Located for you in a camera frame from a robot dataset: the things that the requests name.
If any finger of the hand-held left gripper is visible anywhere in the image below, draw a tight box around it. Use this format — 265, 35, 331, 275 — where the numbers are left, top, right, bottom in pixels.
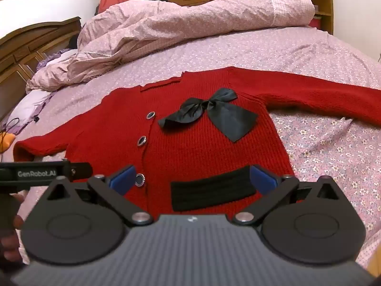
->
71, 162, 93, 182

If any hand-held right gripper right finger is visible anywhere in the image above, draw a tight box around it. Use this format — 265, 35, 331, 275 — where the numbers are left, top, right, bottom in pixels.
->
232, 165, 341, 225

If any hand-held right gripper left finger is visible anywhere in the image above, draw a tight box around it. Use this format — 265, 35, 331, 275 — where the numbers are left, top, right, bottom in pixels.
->
46, 165, 154, 226

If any red knit cardigan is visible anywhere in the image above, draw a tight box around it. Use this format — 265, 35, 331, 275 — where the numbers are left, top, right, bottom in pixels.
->
13, 66, 381, 215

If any person's left hand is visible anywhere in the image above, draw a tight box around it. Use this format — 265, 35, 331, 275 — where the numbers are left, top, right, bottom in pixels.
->
0, 193, 27, 267

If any orange object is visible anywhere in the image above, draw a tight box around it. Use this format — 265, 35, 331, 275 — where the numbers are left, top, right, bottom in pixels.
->
0, 131, 16, 154

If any lavender pillow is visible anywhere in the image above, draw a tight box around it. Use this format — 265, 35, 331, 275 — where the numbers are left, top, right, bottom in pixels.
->
9, 89, 55, 134

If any pink floral bed sheet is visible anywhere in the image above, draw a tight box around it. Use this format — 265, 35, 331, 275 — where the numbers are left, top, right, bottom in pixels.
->
6, 27, 381, 277

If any pink floral duvet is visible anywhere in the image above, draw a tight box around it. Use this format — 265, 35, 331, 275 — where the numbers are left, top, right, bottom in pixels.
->
26, 0, 315, 94

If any black cable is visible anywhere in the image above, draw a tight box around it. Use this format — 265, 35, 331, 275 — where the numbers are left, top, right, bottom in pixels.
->
0, 116, 40, 139

